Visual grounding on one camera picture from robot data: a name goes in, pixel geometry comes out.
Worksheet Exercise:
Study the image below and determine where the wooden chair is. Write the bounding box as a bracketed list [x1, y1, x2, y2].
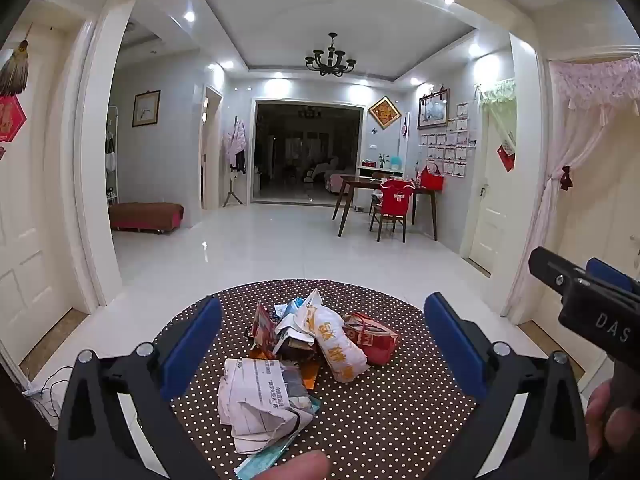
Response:
[369, 178, 416, 244]

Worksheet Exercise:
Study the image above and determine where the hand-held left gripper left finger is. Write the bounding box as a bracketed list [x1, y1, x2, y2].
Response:
[52, 296, 223, 480]

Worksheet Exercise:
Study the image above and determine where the white shelf rack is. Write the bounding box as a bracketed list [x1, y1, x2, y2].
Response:
[104, 104, 120, 207]

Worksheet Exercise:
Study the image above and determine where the teal plastic packet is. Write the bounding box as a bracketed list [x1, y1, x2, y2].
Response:
[234, 396, 323, 479]

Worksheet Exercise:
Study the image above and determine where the white door with handle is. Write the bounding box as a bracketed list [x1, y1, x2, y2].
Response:
[469, 102, 517, 275]

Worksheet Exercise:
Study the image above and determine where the person's left hand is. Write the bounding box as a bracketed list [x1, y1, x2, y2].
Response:
[261, 450, 332, 480]

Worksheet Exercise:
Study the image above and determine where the red printed bag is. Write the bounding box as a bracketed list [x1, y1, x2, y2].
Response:
[342, 312, 401, 367]

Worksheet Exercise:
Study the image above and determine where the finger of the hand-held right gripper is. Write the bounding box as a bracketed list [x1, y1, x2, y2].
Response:
[586, 257, 640, 297]
[529, 246, 587, 306]

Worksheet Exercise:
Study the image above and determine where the crumpled newspaper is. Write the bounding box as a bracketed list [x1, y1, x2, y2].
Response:
[217, 357, 317, 454]

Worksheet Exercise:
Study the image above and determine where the green door valance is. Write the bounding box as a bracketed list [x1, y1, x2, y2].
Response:
[474, 78, 517, 109]

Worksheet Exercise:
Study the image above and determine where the pink lace curtain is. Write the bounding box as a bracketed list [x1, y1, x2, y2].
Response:
[509, 56, 640, 322]

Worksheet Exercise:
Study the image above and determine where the black chandelier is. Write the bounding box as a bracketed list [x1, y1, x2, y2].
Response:
[305, 32, 357, 77]

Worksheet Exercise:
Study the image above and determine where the framed white bird picture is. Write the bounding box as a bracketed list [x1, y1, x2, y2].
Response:
[417, 88, 450, 130]

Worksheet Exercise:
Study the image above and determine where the group of wall certificates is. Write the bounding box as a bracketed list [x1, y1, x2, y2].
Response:
[420, 102, 477, 179]

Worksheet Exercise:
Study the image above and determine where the white panel door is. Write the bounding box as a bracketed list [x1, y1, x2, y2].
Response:
[0, 24, 77, 367]

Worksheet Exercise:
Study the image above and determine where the brown hanging tassel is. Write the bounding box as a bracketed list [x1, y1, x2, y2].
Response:
[0, 22, 34, 97]

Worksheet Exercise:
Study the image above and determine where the orange paper sheet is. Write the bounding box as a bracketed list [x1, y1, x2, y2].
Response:
[249, 349, 322, 391]

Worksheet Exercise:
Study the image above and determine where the red gold diamond wall decoration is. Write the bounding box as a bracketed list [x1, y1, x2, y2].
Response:
[368, 96, 403, 131]

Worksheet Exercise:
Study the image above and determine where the white blue crumpled wrapper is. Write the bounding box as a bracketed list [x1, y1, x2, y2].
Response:
[272, 297, 315, 356]

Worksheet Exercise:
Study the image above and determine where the person's right hand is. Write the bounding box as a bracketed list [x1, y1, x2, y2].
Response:
[585, 377, 640, 461]

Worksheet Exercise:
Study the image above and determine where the tripod coat stand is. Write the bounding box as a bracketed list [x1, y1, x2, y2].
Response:
[223, 171, 245, 207]

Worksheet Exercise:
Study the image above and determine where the red upholstered bench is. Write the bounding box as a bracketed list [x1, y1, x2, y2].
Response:
[108, 202, 185, 235]

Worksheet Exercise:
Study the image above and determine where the red chair cover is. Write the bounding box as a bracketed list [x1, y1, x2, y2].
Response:
[378, 178, 415, 219]

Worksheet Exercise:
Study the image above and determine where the light sofa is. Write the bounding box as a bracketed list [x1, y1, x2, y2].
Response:
[305, 157, 357, 194]

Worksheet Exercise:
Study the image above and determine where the red white snack wrapper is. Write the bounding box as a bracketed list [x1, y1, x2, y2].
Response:
[251, 302, 281, 356]

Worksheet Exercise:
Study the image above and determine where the pink hanging garment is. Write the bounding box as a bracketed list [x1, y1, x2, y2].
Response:
[223, 119, 249, 173]

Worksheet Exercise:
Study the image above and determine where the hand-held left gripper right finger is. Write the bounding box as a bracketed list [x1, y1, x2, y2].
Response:
[400, 292, 591, 480]

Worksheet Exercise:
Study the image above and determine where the white orange print plastic bag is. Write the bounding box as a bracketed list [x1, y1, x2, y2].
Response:
[294, 289, 372, 384]

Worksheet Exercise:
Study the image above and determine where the wooden dining table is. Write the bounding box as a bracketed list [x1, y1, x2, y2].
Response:
[332, 175, 439, 242]

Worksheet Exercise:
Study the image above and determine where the framed flower picture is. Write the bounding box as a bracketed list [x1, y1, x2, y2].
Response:
[132, 90, 162, 128]

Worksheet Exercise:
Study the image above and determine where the red diamond door sticker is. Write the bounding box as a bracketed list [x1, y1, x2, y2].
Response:
[0, 95, 27, 144]

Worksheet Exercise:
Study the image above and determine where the red gift bag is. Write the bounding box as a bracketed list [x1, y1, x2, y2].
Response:
[418, 160, 446, 192]

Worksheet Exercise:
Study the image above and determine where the white sideboard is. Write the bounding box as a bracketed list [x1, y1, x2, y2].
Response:
[355, 165, 406, 181]

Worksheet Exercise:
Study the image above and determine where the round polka-dot table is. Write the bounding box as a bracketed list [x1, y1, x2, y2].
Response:
[150, 280, 521, 480]

